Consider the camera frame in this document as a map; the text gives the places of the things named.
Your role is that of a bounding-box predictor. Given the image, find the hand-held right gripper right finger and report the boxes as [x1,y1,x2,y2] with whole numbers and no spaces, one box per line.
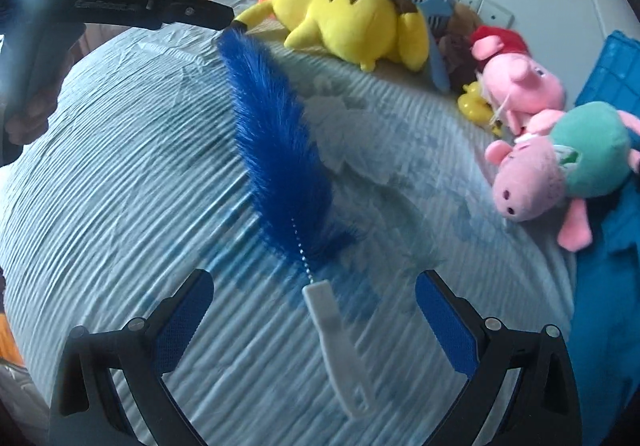
[415,270,583,446]

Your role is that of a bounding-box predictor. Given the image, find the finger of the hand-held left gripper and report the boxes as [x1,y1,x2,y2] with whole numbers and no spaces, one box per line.
[145,0,235,32]

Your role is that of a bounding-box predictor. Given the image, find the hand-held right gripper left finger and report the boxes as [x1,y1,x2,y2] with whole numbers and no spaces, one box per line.
[48,269,216,446]

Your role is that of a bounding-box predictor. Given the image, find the blue feather brush white handle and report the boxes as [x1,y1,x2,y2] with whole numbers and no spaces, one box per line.
[217,24,376,419]

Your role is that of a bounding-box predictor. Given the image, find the person's left hand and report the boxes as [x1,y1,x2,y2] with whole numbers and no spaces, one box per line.
[2,86,57,147]

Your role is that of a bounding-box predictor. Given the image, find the light blue striped blanket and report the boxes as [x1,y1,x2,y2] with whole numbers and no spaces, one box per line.
[0,0,576,446]

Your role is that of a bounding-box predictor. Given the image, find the yellow plush toy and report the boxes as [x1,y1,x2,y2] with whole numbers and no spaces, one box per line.
[232,0,431,73]

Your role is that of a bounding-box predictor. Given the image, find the blue cloth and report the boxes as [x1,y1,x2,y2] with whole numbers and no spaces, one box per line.
[570,183,640,446]

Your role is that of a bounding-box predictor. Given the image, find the orange object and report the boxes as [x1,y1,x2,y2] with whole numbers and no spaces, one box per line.
[0,313,23,369]

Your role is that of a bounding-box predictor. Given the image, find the small yellow toy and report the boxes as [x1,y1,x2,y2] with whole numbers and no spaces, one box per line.
[457,81,506,137]

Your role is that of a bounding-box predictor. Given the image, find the pink pig plush green clothes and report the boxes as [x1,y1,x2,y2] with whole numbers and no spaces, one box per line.
[485,101,640,252]

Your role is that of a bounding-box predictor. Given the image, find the blue plastic strip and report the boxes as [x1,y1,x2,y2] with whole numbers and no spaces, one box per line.
[425,31,452,93]

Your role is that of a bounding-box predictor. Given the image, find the pink pig plush red dress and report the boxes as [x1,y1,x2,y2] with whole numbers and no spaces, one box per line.
[467,25,567,134]

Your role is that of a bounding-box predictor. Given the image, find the brown plush toy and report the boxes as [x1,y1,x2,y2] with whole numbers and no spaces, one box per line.
[330,0,487,92]

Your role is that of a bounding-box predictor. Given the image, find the blue plastic crate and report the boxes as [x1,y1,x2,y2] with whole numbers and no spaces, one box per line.
[574,30,640,119]

